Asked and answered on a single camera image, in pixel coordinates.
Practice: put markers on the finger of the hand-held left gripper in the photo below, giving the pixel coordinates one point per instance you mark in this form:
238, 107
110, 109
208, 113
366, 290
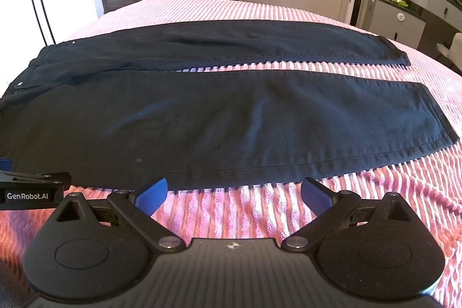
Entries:
4, 164

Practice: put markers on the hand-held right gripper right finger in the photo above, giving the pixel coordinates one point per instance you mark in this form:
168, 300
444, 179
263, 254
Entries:
314, 196

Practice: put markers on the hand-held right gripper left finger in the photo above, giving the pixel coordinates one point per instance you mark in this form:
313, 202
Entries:
153, 198

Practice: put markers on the black pants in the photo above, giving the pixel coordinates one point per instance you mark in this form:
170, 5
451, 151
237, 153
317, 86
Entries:
216, 120

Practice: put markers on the pink ribbed blanket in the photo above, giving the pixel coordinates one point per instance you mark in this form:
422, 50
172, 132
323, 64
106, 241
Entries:
234, 210

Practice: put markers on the grey dresser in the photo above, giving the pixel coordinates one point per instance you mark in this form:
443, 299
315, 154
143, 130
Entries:
404, 23

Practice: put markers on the white chair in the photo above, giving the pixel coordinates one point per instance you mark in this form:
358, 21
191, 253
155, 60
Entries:
449, 51

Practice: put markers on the green leafy decoration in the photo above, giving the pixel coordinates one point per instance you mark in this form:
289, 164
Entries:
395, 0

